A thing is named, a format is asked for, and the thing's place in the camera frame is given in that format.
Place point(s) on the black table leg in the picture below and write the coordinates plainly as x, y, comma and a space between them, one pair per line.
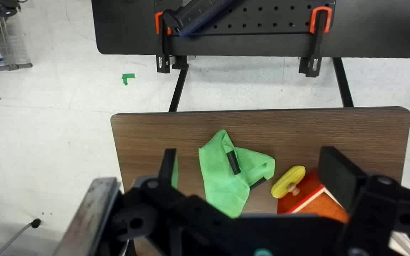
343, 85

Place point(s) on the grey metal shelf rack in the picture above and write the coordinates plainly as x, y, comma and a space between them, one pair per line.
6, 65

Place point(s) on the orange black clamp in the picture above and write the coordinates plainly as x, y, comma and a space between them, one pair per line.
312, 65
164, 61

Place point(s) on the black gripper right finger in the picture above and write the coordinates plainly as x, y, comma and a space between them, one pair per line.
342, 178

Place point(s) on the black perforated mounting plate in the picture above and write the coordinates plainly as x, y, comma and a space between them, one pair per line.
380, 28

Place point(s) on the green floor tape mark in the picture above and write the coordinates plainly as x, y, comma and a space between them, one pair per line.
127, 78

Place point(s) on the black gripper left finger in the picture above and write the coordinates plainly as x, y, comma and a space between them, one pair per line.
167, 165

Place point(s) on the black-tipped stand leg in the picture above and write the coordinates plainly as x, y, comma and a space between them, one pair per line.
35, 222

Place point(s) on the yellow round knob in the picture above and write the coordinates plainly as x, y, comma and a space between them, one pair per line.
288, 181

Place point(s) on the orange wooden drawer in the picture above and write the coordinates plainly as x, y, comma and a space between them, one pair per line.
309, 198

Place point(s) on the green towel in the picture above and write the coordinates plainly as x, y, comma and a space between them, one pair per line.
220, 185

